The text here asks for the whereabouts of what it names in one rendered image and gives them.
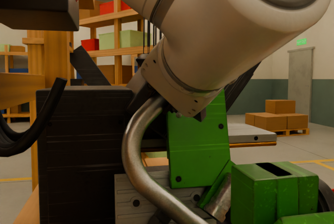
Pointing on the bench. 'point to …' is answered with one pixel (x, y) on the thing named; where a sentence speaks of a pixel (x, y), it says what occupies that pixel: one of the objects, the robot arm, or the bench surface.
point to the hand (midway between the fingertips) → (163, 96)
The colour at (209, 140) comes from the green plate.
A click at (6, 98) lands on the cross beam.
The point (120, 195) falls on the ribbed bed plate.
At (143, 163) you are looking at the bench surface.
